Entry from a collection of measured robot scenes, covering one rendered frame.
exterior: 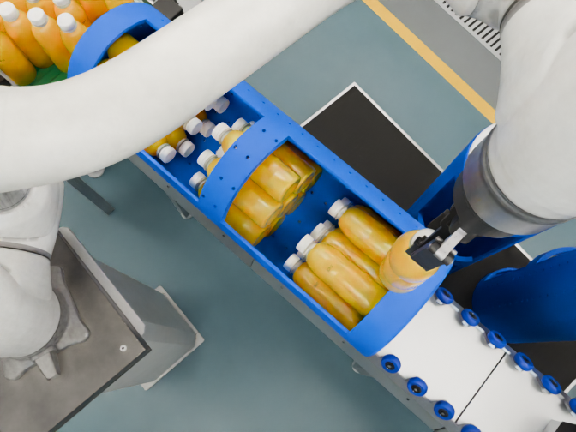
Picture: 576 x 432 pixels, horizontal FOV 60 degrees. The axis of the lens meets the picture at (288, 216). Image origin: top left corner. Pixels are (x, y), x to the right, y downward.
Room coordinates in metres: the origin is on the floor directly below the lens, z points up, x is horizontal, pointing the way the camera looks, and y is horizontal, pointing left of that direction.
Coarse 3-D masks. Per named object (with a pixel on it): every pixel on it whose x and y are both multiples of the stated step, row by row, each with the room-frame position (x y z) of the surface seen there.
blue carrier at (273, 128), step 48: (96, 48) 0.57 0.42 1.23; (240, 96) 0.50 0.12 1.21; (240, 144) 0.38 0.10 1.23; (192, 192) 0.34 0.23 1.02; (336, 192) 0.37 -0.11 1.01; (240, 240) 0.22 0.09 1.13; (288, 240) 0.26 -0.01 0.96; (288, 288) 0.13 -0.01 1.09; (432, 288) 0.13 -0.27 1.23; (384, 336) 0.04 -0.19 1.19
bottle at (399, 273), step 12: (396, 240) 0.17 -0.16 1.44; (408, 240) 0.16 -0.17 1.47; (396, 252) 0.15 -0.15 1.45; (384, 264) 0.14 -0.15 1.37; (396, 264) 0.13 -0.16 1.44; (408, 264) 0.13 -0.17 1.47; (384, 276) 0.13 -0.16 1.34; (396, 276) 0.12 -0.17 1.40; (408, 276) 0.12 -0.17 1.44; (420, 276) 0.12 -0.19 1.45; (396, 288) 0.11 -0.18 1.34; (408, 288) 0.11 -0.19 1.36
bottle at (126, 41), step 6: (120, 36) 0.63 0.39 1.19; (126, 36) 0.63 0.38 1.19; (132, 36) 0.65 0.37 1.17; (114, 42) 0.61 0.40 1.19; (120, 42) 0.61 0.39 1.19; (126, 42) 0.62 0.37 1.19; (132, 42) 0.62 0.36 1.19; (138, 42) 0.63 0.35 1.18; (114, 48) 0.60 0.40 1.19; (120, 48) 0.60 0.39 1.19; (126, 48) 0.60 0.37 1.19; (108, 54) 0.60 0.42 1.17; (114, 54) 0.59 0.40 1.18
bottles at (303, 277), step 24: (192, 120) 0.50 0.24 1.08; (168, 144) 0.44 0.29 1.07; (192, 144) 0.47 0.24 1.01; (288, 144) 0.46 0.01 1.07; (240, 216) 0.28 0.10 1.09; (336, 240) 0.24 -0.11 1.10; (288, 264) 0.18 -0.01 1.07; (360, 264) 0.19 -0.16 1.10; (312, 288) 0.13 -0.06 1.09; (384, 288) 0.15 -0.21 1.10; (336, 312) 0.09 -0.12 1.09
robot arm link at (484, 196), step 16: (480, 144) 0.17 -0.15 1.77; (480, 160) 0.15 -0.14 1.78; (464, 176) 0.15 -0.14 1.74; (480, 176) 0.14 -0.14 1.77; (480, 192) 0.13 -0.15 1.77; (496, 192) 0.12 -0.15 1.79; (480, 208) 0.12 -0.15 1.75; (496, 208) 0.12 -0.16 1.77; (512, 208) 0.11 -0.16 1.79; (496, 224) 0.11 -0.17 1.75; (512, 224) 0.11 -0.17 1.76; (528, 224) 0.11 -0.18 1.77; (544, 224) 0.11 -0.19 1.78
